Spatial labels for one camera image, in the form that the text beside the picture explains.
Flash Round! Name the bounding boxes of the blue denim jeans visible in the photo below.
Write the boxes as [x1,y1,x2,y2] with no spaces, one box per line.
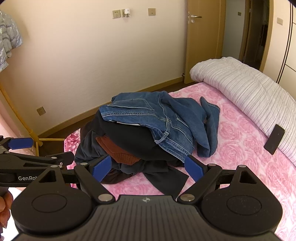
[99,91,220,161]

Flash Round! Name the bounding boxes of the yellow clothes rack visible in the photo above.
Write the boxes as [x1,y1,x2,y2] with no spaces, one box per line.
[1,84,65,156]

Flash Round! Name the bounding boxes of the person's left hand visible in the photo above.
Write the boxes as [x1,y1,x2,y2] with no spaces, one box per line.
[0,191,14,228]

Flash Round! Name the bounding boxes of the rust brown knit sweater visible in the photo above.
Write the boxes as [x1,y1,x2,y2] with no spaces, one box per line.
[96,135,140,166]

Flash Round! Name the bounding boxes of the black garment pile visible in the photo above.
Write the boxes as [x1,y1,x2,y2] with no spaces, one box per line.
[74,111,188,197]

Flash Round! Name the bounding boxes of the pink rose blanket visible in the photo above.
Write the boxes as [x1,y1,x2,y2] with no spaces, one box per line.
[63,81,296,241]

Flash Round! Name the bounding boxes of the black smartphone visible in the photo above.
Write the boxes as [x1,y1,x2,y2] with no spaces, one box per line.
[264,125,285,155]

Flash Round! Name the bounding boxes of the white striped quilt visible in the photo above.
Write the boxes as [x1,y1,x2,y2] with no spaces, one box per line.
[190,57,295,163]

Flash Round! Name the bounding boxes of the silver puffer jacket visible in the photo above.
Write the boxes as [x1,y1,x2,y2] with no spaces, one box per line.
[0,11,23,72]

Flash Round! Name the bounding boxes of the wooden door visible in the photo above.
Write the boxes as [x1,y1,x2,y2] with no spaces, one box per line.
[184,0,226,84]

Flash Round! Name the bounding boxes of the white wardrobe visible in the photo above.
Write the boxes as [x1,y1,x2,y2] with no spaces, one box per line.
[262,1,295,90]

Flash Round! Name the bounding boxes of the low wall socket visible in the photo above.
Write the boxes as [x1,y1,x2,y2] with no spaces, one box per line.
[37,106,46,116]

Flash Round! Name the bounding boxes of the silver door handle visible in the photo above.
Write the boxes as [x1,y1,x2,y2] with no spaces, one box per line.
[188,12,202,24]

